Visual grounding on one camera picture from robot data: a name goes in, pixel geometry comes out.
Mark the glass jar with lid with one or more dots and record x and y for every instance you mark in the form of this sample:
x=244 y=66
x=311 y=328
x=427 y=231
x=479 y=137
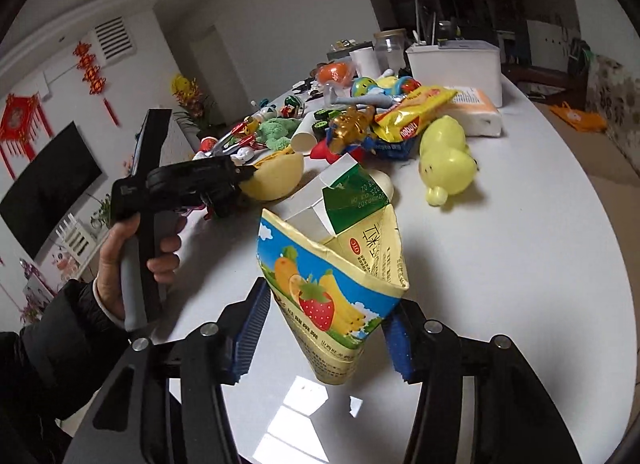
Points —
x=389 y=47

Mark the yellow flower plant pot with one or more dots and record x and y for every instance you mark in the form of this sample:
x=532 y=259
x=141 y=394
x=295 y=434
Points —
x=194 y=109

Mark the white paper towel roll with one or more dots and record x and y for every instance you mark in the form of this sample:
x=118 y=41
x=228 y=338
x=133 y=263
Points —
x=366 y=62

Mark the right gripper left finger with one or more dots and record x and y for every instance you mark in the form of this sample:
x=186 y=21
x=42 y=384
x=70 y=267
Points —
x=164 y=403

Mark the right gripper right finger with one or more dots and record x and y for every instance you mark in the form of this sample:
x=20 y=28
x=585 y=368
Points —
x=515 y=419

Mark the floral sofa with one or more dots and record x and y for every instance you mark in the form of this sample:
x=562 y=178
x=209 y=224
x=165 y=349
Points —
x=613 y=92

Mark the colourful rattle ball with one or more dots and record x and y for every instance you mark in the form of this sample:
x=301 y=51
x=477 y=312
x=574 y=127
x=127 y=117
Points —
x=361 y=86

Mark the yellow sponge piece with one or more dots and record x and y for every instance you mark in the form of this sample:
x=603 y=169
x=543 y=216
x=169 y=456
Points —
x=275 y=178

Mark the white paper tube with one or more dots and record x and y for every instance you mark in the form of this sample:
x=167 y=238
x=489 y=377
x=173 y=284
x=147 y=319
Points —
x=304 y=138

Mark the yellow rubber duck toy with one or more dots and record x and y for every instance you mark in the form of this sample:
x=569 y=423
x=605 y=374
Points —
x=446 y=165

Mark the fruit drink carton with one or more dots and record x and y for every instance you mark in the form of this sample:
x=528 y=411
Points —
x=332 y=256

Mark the green plush cloth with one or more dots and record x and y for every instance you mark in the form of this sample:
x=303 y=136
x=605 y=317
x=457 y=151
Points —
x=276 y=133

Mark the red chinese knot decoration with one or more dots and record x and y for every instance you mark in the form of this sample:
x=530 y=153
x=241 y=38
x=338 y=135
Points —
x=92 y=76

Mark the yellow snack bag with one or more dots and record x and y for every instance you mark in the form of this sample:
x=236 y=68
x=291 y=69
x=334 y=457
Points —
x=409 y=117

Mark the tissue pack orange white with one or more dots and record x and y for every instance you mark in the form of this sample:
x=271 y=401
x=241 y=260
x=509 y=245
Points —
x=476 y=114

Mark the orange fruit in bag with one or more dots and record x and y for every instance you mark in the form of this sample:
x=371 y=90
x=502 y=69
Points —
x=337 y=73

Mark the white plastic storage box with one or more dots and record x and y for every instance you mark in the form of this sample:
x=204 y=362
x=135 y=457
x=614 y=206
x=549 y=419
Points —
x=472 y=63

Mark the black wall television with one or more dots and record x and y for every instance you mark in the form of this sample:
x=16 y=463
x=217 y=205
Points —
x=48 y=188

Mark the person's left hand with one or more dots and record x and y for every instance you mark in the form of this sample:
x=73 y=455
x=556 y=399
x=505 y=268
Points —
x=107 y=283

